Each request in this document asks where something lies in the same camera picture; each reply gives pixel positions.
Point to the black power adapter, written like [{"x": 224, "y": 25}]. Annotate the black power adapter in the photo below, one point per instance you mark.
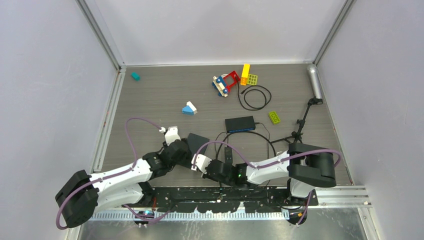
[{"x": 228, "y": 155}]

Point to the teal block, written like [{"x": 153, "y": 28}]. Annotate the teal block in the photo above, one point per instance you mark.
[{"x": 135, "y": 76}]

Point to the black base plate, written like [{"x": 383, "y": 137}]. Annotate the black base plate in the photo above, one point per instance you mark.
[{"x": 259, "y": 199}]

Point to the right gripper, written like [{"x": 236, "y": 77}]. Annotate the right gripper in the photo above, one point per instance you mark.
[{"x": 210, "y": 176}]

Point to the black network switch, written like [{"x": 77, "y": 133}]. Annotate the black network switch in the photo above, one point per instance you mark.
[{"x": 240, "y": 124}]

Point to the black mini tripod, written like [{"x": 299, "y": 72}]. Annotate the black mini tripod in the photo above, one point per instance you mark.
[{"x": 296, "y": 136}]

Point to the yellow toy brick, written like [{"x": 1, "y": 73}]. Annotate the yellow toy brick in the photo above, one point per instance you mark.
[{"x": 245, "y": 74}]

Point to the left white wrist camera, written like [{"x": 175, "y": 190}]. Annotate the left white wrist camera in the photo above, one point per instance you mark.
[{"x": 171, "y": 135}]

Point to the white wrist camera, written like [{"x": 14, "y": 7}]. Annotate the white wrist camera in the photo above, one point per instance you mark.
[
  {"x": 200, "y": 162},
  {"x": 171, "y": 135}
]

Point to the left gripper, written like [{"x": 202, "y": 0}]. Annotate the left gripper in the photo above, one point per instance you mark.
[{"x": 186, "y": 159}]

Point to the red blue toy vehicle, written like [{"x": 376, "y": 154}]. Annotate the red blue toy vehicle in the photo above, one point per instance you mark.
[{"x": 224, "y": 83}]

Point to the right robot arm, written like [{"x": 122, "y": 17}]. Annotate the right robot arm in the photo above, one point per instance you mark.
[{"x": 307, "y": 166}]

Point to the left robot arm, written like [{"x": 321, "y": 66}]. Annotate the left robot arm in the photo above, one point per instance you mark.
[{"x": 84, "y": 195}]

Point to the blue white toy brick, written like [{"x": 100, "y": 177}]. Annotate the blue white toy brick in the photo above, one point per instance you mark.
[{"x": 189, "y": 109}]

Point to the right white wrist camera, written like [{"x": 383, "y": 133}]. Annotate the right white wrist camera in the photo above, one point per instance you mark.
[{"x": 200, "y": 162}]

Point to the green toy brick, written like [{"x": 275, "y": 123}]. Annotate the green toy brick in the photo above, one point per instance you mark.
[{"x": 274, "y": 117}]

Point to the silver microphone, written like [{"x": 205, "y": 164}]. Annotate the silver microphone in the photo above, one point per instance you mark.
[{"x": 313, "y": 75}]

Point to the lime green grid plate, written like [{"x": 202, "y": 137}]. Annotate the lime green grid plate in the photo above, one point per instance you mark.
[{"x": 252, "y": 80}]

